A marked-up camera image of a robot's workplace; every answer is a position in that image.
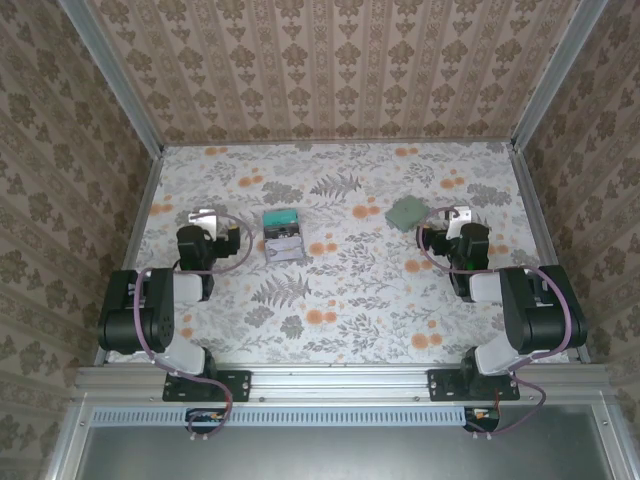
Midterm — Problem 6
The grey metal panel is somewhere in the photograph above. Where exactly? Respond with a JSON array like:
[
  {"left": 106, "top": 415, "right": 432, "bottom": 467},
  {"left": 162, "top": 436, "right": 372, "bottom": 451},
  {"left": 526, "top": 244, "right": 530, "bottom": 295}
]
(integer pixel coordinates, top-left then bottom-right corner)
[{"left": 73, "top": 403, "right": 617, "bottom": 480}]

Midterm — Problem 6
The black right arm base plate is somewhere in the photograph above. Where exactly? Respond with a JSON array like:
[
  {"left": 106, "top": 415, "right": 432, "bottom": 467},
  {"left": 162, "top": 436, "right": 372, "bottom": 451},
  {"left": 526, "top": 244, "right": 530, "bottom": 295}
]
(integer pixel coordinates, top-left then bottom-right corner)
[{"left": 427, "top": 368, "right": 522, "bottom": 403}]

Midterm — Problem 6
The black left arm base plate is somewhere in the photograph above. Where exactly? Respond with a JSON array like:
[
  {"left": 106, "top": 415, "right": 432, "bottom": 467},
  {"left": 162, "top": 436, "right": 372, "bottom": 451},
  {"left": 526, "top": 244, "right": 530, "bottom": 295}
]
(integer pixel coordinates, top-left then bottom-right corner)
[{"left": 161, "top": 368, "right": 252, "bottom": 403}]

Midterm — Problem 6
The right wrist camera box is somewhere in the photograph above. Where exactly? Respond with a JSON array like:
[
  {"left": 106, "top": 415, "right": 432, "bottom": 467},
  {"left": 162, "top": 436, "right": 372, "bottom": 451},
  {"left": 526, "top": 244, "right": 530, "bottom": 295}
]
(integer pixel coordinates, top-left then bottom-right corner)
[{"left": 445, "top": 205, "right": 473, "bottom": 241}]

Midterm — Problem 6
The silver VIP card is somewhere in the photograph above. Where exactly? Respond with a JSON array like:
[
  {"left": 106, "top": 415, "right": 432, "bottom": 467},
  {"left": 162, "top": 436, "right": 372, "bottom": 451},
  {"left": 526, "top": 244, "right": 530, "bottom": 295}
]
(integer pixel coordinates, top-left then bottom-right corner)
[{"left": 265, "top": 239, "right": 305, "bottom": 263}]

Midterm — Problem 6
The aluminium front frame rail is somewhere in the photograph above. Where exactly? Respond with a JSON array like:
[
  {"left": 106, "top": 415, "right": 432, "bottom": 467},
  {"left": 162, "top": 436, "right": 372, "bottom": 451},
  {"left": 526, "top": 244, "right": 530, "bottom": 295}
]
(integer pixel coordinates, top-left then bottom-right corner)
[{"left": 73, "top": 363, "right": 610, "bottom": 405}]

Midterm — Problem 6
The aluminium side rail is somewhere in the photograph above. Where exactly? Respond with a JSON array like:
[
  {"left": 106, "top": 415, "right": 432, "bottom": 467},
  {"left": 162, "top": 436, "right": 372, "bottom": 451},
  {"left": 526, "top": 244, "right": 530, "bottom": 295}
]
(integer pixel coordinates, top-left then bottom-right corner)
[
  {"left": 508, "top": 143, "right": 592, "bottom": 365},
  {"left": 91, "top": 148, "right": 167, "bottom": 367}
]

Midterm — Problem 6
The grey slotted cable duct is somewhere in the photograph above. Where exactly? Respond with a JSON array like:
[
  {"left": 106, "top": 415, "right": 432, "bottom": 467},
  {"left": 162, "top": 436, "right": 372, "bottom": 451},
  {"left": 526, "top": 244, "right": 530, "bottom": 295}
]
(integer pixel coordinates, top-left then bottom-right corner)
[{"left": 91, "top": 405, "right": 502, "bottom": 428}]

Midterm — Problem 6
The teal card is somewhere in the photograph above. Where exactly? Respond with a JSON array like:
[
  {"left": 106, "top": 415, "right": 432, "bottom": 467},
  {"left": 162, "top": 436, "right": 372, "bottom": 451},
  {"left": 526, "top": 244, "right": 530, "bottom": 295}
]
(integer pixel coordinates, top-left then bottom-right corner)
[{"left": 263, "top": 210, "right": 300, "bottom": 228}]

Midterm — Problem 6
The aluminium frame post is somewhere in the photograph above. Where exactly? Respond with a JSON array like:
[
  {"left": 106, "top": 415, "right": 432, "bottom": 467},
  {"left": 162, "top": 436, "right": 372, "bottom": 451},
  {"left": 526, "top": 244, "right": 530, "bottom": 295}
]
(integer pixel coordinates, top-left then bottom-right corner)
[
  {"left": 508, "top": 0, "right": 602, "bottom": 152},
  {"left": 55, "top": 0, "right": 167, "bottom": 157}
]

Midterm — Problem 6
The green card holder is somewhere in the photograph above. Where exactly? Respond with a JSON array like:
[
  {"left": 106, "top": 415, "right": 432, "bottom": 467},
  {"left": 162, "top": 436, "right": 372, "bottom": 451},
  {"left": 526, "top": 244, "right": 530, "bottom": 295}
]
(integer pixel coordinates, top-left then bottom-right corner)
[{"left": 384, "top": 195, "right": 431, "bottom": 233}]

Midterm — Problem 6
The clear acrylic card stand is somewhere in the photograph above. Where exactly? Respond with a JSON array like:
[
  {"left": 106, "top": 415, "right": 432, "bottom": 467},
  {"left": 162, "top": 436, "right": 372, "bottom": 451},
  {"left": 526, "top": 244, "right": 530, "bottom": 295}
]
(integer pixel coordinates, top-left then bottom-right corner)
[{"left": 261, "top": 209, "right": 307, "bottom": 264}]

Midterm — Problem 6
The black VIP card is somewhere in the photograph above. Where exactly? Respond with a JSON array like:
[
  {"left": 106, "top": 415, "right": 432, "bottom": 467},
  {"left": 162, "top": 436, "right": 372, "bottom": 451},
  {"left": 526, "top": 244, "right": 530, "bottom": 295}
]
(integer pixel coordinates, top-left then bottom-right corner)
[{"left": 264, "top": 225, "right": 302, "bottom": 242}]

